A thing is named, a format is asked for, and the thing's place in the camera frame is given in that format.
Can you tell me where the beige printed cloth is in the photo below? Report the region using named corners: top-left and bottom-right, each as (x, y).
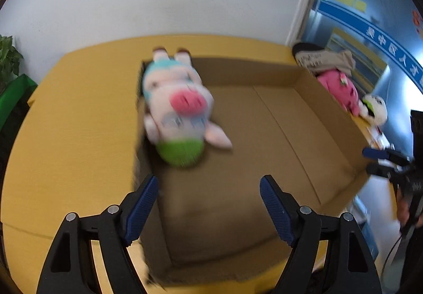
top-left (295, 49), bottom-right (356, 78)

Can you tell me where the pink pig plush toy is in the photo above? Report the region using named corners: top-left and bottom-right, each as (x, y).
top-left (142, 47), bottom-right (233, 168)

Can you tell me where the black cable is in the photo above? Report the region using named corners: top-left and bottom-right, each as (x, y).
top-left (383, 231), bottom-right (408, 270)

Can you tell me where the green potted plant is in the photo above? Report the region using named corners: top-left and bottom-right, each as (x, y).
top-left (0, 35), bottom-right (24, 90)

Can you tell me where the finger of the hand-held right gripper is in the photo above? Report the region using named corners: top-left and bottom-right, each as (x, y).
top-left (362, 147), bottom-right (412, 166)
top-left (366, 163), bottom-right (407, 180)

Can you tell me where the yellow framed wall board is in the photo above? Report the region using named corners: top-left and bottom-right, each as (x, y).
top-left (330, 28), bottom-right (388, 87)

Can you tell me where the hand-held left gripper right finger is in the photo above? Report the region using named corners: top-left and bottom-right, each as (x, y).
top-left (259, 174), bottom-right (384, 294)

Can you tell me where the person's right hand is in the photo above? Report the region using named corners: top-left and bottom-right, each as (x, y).
top-left (396, 186), bottom-right (413, 226)

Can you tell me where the pink strawberry plush toy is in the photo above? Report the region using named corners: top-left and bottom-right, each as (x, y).
top-left (316, 70), bottom-right (364, 116)

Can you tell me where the blue wall banner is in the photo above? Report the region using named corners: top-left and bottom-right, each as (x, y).
top-left (317, 0), bottom-right (423, 90)

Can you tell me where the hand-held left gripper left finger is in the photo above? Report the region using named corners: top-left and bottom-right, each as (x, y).
top-left (36, 174), bottom-right (159, 294)

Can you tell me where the green stand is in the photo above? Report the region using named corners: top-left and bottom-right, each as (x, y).
top-left (0, 74), bottom-right (38, 136)

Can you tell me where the white and green plush toy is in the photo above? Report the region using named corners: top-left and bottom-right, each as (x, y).
top-left (358, 94), bottom-right (389, 126)

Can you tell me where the white cabinet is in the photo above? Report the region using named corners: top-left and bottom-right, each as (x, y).
top-left (351, 195), bottom-right (380, 260)

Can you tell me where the brown cardboard box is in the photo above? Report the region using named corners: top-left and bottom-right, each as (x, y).
top-left (132, 56), bottom-right (380, 284)

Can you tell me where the black cap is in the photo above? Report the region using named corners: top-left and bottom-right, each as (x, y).
top-left (292, 42), bottom-right (329, 57)

